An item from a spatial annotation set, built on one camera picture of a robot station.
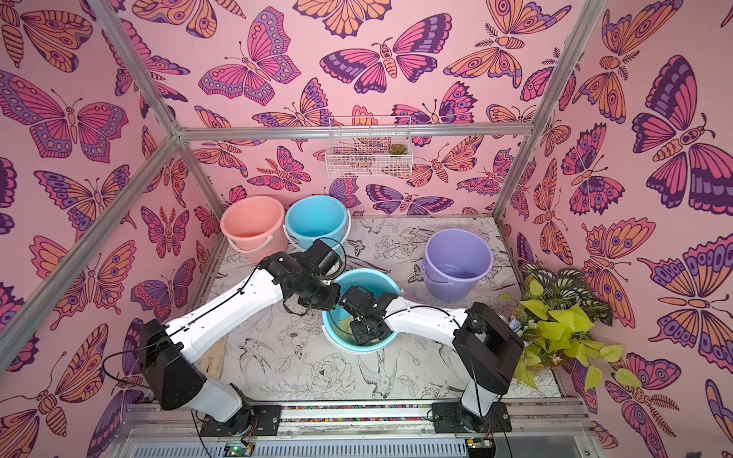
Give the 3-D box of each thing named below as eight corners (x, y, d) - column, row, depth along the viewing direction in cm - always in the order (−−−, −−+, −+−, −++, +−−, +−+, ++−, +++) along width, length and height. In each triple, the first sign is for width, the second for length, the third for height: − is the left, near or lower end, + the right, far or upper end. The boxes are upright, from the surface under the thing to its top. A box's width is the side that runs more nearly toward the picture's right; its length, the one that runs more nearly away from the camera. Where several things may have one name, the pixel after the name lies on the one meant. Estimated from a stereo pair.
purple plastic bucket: (423, 309, 95) (430, 281, 82) (417, 260, 109) (422, 229, 95) (483, 309, 95) (501, 281, 82) (470, 259, 108) (483, 229, 95)
